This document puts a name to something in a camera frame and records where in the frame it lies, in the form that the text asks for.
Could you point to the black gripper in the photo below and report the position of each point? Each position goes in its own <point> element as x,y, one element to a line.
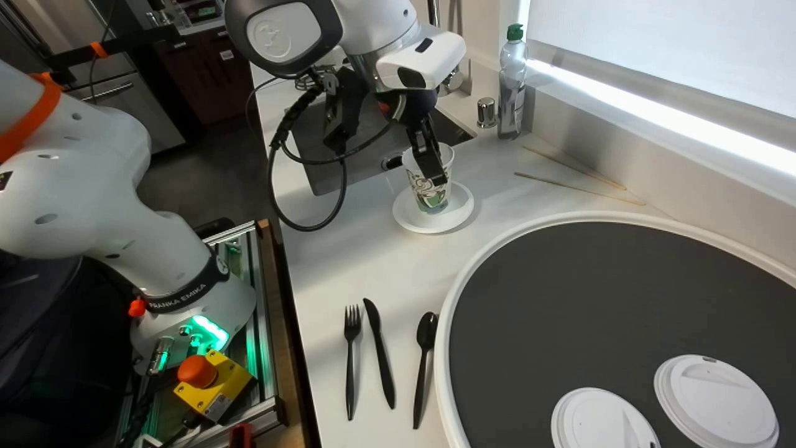
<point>412,106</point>

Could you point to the patterned paper coffee cup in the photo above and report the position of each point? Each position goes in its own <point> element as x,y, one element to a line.
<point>420,195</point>

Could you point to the white round plate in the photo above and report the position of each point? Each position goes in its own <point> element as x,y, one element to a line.
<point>407,217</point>

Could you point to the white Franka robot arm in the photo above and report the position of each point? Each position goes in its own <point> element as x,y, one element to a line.
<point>75,182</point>

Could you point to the white plastic cup lid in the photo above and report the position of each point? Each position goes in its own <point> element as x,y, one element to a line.
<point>601,421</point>
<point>718,402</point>

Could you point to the stainless steel sink basin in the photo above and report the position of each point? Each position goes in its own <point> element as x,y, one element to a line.
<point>373,164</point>

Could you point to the small metal shaker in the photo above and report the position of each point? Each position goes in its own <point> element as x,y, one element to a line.
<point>487,113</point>

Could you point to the chrome gooseneck faucet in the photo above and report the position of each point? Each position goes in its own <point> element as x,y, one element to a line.
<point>458,75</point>

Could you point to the clear bottle with green cap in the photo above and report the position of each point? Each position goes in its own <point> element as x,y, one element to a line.
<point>510,83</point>

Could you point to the black plastic spoon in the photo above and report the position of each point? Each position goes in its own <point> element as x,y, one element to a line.
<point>424,350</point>

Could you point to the black plastic knife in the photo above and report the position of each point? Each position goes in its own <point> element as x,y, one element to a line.
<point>378,357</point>

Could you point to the black plastic fork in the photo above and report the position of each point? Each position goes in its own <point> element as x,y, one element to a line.
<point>351,357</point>

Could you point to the round black tray white rim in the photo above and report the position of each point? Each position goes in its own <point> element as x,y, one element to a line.
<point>612,307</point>

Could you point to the metal framed robot cart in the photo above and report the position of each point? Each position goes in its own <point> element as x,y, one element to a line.
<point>269,332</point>

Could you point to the yellow emergency stop box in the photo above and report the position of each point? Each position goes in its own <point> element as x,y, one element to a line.
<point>213,386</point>

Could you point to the dark fabric mass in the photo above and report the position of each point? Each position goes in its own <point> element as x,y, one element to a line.
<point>58,357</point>

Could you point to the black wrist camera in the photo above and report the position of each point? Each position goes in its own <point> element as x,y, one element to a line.
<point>345,108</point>

